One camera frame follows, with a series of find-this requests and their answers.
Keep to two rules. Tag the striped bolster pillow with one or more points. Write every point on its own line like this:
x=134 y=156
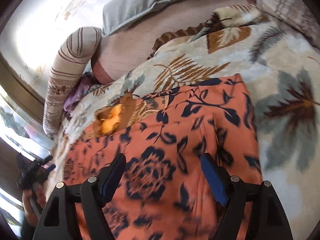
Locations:
x=72 y=62

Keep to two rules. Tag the purple cloth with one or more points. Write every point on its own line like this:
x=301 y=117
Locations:
x=77 y=92

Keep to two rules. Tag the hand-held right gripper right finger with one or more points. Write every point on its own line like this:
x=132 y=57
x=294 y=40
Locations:
x=215 y=180

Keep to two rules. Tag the person's left hand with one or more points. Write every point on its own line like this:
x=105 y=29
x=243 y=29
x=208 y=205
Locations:
x=27 y=203

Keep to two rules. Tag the orange floral garment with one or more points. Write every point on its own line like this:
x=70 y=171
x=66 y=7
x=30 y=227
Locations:
x=162 y=180

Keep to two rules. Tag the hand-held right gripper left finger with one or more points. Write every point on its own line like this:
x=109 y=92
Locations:
x=113 y=177

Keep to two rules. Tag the grey pillow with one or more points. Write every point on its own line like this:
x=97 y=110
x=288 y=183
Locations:
x=160 y=0

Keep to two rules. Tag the leaf print fleece blanket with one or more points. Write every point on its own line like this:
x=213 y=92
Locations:
x=275 y=62

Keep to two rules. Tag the pink quilted bed sheet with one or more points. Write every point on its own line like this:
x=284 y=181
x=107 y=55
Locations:
x=140 y=40

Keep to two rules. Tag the striped floral pillow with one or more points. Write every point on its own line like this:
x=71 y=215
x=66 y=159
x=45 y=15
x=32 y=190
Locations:
x=287 y=2

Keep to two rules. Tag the wooden door with glass panel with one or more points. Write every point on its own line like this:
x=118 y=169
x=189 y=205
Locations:
x=15 y=122

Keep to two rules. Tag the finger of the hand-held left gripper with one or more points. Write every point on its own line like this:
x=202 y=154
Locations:
x=51 y=168

